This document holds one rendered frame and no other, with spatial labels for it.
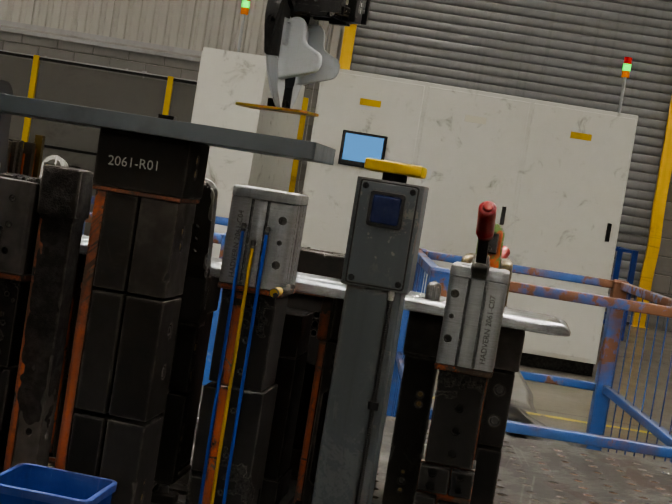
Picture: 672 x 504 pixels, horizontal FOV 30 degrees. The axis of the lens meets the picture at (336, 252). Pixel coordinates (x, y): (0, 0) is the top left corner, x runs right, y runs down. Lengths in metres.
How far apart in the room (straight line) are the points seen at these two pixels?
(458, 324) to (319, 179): 8.07
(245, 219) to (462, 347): 0.29
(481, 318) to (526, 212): 8.13
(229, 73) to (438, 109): 1.59
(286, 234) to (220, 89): 8.12
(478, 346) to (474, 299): 0.05
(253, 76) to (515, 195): 2.17
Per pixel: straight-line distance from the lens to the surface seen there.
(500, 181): 9.53
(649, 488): 2.25
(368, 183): 1.28
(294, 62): 1.29
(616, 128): 9.68
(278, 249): 1.45
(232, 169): 9.51
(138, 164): 1.32
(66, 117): 1.32
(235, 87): 9.54
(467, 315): 1.44
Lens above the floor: 1.13
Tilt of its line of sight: 3 degrees down
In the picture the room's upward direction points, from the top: 9 degrees clockwise
